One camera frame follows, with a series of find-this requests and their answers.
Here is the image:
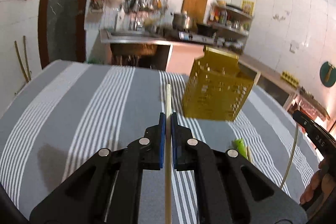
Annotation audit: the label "green frog handle utensil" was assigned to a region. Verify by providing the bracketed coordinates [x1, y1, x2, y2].
[232, 138, 248, 159]

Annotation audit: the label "kitchen counter cabinets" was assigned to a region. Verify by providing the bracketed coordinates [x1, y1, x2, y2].
[239, 55, 298, 110]

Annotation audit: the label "person right hand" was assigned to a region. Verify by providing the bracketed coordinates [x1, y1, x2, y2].
[299, 158, 335, 205]

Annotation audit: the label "yellow egg tray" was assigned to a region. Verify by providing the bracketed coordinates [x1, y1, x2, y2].
[281, 71, 299, 88]

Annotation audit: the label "grey white striped tablecloth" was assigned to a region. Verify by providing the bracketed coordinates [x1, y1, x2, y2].
[0, 59, 329, 224]

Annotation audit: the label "yellow perforated utensil basket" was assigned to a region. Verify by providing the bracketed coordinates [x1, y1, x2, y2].
[182, 46, 255, 122]

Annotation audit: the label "steel sink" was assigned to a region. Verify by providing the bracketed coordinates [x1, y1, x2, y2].
[100, 29, 167, 44]

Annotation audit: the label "gas stove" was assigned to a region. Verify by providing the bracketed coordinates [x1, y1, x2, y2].
[162, 25, 217, 44]

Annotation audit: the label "steel cooking pot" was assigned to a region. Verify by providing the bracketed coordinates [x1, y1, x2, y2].
[172, 12, 194, 31]

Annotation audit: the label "dark glass door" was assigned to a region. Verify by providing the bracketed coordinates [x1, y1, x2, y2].
[38, 0, 87, 68]

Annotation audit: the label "wooden cutting board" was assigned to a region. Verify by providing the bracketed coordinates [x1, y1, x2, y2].
[181, 0, 207, 23]

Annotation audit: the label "green round wall hanger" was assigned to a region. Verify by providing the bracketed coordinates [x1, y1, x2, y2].
[319, 61, 336, 88]

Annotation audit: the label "corner wall shelf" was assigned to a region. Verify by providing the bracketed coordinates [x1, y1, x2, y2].
[207, 3, 253, 54]

